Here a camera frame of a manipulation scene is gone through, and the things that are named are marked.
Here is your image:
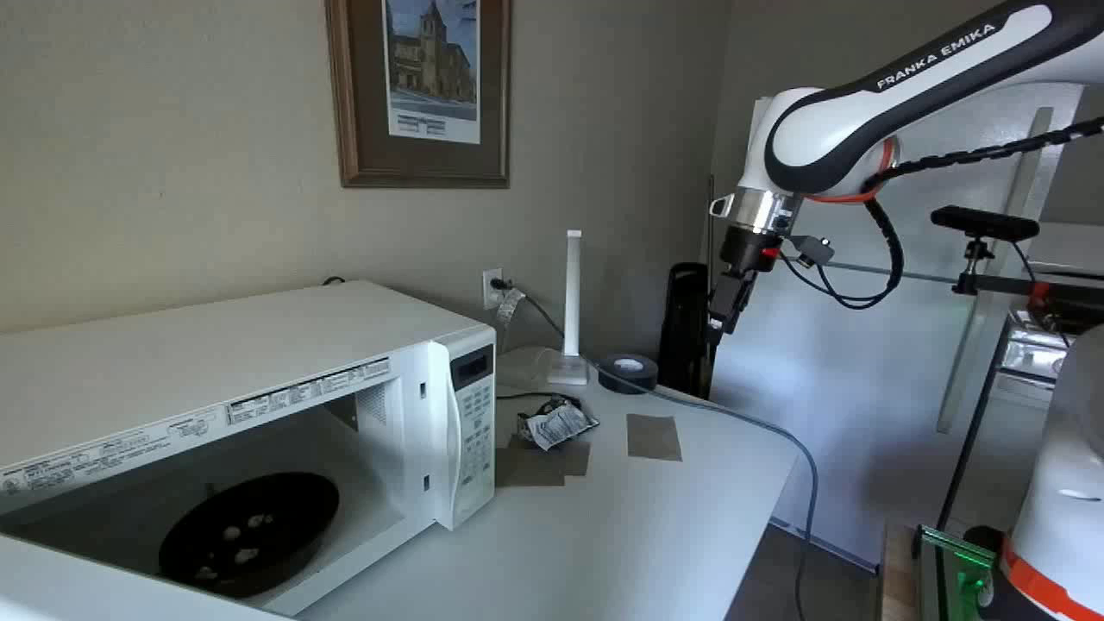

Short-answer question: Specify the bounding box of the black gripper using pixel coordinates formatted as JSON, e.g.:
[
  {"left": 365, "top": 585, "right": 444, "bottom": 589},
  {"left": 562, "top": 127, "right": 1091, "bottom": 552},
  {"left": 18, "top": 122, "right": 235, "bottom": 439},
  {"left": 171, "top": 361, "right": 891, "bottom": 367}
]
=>
[{"left": 702, "top": 223, "right": 775, "bottom": 340}]

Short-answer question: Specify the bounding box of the black bowl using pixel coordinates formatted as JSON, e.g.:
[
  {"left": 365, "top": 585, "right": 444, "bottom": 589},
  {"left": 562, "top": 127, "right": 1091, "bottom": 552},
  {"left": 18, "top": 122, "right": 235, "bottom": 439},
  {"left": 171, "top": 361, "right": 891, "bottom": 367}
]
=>
[{"left": 154, "top": 469, "right": 346, "bottom": 600}]

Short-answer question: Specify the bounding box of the white microwave oven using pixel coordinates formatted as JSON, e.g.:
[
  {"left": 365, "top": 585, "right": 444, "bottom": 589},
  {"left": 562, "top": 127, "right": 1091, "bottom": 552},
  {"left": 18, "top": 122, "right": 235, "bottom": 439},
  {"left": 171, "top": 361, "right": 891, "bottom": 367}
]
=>
[{"left": 0, "top": 275, "right": 500, "bottom": 621}]

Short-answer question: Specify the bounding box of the microwave door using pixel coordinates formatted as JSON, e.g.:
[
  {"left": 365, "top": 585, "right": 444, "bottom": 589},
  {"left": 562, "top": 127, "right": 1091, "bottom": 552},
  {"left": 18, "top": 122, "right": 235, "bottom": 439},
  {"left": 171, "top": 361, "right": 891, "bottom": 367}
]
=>
[{"left": 0, "top": 532, "right": 294, "bottom": 621}]

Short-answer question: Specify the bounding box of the black tape roll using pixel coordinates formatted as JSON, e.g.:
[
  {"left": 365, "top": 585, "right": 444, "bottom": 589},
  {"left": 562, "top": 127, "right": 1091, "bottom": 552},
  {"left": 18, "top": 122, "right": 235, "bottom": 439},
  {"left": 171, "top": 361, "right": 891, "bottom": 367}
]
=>
[{"left": 594, "top": 352, "right": 662, "bottom": 396}]

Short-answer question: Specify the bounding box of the small grey tape patch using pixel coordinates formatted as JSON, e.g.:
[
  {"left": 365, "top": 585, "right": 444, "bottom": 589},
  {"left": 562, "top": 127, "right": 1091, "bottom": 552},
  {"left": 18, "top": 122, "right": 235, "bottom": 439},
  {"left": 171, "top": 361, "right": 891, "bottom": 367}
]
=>
[{"left": 623, "top": 412, "right": 687, "bottom": 467}]

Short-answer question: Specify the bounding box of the white desk lamp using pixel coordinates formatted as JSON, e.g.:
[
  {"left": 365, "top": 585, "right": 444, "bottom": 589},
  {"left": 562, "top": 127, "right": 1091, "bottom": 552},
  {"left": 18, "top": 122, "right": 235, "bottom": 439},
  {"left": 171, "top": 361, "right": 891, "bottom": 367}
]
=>
[{"left": 529, "top": 229, "right": 603, "bottom": 393}]

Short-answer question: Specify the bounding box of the white board panel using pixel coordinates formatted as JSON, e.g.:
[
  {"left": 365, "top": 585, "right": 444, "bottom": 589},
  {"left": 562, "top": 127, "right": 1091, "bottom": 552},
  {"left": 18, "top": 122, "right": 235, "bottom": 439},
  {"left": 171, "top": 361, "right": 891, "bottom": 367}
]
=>
[{"left": 706, "top": 81, "right": 1091, "bottom": 568}]

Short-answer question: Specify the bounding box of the silver foil packet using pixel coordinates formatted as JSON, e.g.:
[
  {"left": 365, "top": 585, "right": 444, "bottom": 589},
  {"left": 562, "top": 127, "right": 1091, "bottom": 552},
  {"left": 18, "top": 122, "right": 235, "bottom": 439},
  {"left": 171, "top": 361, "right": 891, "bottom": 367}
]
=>
[{"left": 516, "top": 396, "right": 603, "bottom": 454}]

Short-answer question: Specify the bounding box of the large grey tape patch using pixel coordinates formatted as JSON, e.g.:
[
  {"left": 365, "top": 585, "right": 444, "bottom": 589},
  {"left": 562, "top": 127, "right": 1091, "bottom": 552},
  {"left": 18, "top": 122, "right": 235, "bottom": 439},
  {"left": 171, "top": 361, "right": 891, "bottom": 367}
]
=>
[{"left": 493, "top": 428, "right": 594, "bottom": 490}]

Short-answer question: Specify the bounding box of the wooden robot platform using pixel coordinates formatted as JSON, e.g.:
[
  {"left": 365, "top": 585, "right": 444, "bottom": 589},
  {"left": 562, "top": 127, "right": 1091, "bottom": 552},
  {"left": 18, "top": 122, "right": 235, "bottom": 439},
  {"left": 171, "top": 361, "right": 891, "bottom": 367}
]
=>
[{"left": 877, "top": 520, "right": 923, "bottom": 621}]

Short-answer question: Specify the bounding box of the green clamp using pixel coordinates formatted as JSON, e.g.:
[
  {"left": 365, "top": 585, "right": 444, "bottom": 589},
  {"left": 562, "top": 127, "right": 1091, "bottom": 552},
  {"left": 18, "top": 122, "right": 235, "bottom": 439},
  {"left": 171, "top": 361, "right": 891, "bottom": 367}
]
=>
[{"left": 913, "top": 520, "right": 1000, "bottom": 621}]

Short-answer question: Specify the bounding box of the framed church picture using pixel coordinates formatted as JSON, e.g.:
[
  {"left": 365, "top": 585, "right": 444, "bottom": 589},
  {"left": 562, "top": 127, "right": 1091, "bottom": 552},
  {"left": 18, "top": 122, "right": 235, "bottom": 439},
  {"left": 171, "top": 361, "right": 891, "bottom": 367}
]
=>
[{"left": 324, "top": 0, "right": 516, "bottom": 193}]

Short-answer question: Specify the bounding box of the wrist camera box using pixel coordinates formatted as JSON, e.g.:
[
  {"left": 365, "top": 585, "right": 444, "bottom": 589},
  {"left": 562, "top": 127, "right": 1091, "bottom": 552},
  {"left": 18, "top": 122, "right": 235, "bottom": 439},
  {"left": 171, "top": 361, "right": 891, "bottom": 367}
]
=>
[{"left": 791, "top": 230, "right": 837, "bottom": 270}]

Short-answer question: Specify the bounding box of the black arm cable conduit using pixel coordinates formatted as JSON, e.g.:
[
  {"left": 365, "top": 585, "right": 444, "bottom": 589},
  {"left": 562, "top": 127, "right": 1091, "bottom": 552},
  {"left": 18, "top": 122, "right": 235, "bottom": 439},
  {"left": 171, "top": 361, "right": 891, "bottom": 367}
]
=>
[{"left": 784, "top": 115, "right": 1104, "bottom": 315}]

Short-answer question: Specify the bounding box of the black power cable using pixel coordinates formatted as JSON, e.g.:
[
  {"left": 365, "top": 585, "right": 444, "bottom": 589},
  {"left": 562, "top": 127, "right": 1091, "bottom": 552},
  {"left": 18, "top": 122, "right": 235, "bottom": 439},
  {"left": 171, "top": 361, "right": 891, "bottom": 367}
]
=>
[{"left": 491, "top": 275, "right": 570, "bottom": 345}]

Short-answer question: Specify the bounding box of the white wall outlet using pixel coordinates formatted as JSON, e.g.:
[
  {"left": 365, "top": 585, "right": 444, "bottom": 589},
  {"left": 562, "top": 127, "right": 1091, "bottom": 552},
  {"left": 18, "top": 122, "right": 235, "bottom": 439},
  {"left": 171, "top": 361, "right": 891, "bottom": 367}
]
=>
[{"left": 479, "top": 267, "right": 511, "bottom": 315}]

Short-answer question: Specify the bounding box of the camera stand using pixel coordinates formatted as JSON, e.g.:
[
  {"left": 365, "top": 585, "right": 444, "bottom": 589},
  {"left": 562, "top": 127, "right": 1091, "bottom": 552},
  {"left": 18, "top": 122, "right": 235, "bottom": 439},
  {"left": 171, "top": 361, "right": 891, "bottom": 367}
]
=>
[{"left": 930, "top": 238, "right": 1104, "bottom": 534}]

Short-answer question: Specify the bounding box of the black bar camera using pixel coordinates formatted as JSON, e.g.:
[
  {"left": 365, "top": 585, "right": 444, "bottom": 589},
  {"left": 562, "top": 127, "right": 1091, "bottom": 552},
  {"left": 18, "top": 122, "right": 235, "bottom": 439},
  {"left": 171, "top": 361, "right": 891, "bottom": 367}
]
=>
[{"left": 929, "top": 205, "right": 1043, "bottom": 245}]

